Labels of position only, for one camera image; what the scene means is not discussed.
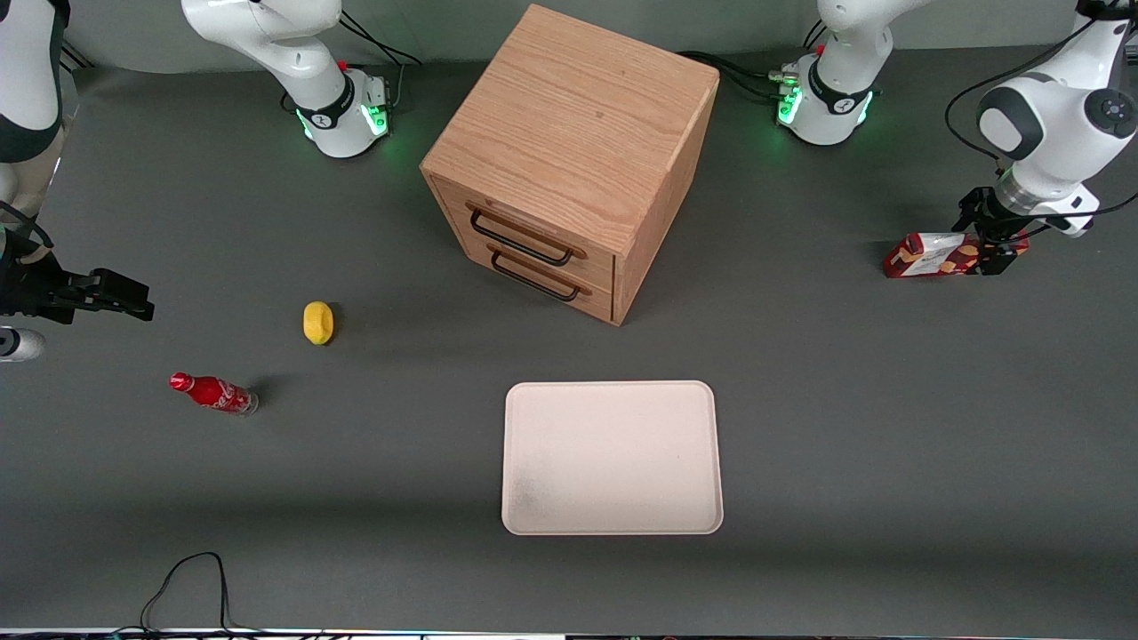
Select beige rectangular plastic tray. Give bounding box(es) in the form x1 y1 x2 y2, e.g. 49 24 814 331
501 380 725 537

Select red cola bottle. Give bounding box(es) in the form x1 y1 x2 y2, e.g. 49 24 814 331
169 372 260 417

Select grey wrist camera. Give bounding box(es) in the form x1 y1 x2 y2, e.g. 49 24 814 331
1054 203 1100 239
0 327 46 363

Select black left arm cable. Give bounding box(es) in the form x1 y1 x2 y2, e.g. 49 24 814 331
944 16 1138 223

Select black left arm base cables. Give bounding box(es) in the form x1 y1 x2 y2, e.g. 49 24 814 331
677 50 801 100

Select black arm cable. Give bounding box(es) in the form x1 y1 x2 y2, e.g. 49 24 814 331
0 200 56 252
944 16 1138 223

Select thin black looped cable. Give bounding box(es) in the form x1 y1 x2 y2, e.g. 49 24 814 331
111 551 268 637

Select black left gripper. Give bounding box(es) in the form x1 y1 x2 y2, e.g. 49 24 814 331
953 187 1037 276

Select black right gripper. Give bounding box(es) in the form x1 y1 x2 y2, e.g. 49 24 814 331
0 233 155 324

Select black right arm base cables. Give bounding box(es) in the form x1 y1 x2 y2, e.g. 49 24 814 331
338 9 424 68

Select wooden two-drawer cabinet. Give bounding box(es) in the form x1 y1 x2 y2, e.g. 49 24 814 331
420 4 721 327

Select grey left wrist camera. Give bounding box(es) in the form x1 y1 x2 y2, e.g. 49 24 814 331
1054 203 1100 239

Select yellow lemon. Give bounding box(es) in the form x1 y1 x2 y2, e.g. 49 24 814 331
302 301 336 346

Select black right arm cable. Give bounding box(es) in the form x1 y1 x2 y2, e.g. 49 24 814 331
0 200 56 252

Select red tartan shortbread cookie box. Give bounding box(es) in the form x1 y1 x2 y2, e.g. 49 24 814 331
883 229 1030 279

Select black arm base cables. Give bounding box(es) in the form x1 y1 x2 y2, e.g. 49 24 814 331
338 9 424 68
677 50 801 100

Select black wire drawer handle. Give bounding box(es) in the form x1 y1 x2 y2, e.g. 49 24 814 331
465 203 589 268
487 244 593 304

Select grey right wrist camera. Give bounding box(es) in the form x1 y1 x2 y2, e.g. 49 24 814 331
0 327 46 363

